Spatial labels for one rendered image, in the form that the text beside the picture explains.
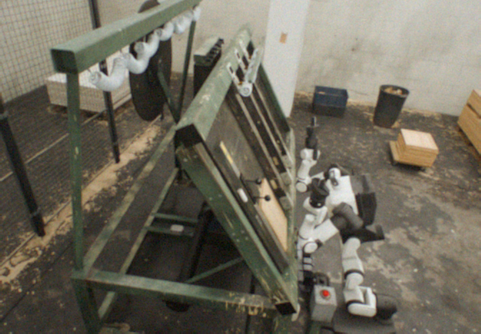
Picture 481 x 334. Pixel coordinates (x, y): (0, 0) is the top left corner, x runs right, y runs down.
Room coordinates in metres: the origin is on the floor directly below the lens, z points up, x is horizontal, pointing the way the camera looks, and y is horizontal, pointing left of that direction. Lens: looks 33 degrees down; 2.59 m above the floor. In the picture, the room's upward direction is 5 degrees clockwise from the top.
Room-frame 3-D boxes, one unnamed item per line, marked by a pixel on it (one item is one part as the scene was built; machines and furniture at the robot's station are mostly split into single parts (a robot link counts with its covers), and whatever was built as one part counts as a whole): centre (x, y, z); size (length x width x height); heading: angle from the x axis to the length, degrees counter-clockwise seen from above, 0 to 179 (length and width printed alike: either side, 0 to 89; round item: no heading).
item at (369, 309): (1.67, -1.04, 0.28); 0.21 x 0.20 x 0.13; 86
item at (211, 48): (3.08, 0.38, 1.38); 0.70 x 0.15 x 0.85; 176
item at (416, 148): (4.43, -2.50, 0.20); 0.61 x 0.53 x 0.40; 170
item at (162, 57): (2.25, 0.65, 1.85); 0.80 x 0.06 x 0.80; 176
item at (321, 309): (1.22, -0.55, 0.84); 0.12 x 0.12 x 0.18; 86
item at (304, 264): (1.66, -0.52, 0.69); 0.50 x 0.14 x 0.24; 176
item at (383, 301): (1.68, -1.01, 0.19); 0.64 x 0.52 x 0.33; 86
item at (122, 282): (2.32, 0.22, 0.41); 2.20 x 1.38 x 0.83; 176
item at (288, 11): (5.90, -0.54, 1.03); 0.61 x 0.58 x 2.05; 170
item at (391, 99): (5.73, -2.55, 0.33); 0.52 x 0.51 x 0.65; 170
